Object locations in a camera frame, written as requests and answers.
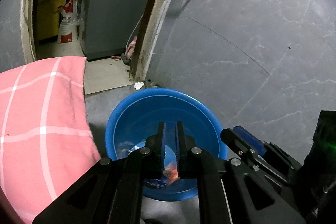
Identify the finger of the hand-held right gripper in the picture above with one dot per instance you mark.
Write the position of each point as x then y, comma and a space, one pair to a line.
231, 138
249, 138

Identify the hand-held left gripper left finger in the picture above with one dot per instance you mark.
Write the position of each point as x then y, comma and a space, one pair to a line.
161, 142

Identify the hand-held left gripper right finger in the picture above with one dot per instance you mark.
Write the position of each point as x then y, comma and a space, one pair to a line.
179, 142

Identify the red snack wrapper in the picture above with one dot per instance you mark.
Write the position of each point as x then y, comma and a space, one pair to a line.
172, 174

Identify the blue plastic basin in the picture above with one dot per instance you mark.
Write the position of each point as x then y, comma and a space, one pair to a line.
162, 108

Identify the small white paper scrap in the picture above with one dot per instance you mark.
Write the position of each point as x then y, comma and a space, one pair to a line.
139, 85

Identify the pink cloth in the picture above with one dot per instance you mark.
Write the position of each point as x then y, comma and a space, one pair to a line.
131, 47

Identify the pink checked blanket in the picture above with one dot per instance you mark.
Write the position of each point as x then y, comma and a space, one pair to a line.
39, 121

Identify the grey washing machine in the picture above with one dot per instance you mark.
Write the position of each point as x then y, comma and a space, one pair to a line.
115, 8

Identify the white and red sack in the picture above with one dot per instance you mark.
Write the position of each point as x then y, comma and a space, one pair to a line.
67, 27

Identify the yellow cardboard box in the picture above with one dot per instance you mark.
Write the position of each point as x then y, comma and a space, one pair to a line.
48, 3

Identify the door frame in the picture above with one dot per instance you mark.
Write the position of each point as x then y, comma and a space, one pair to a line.
149, 16

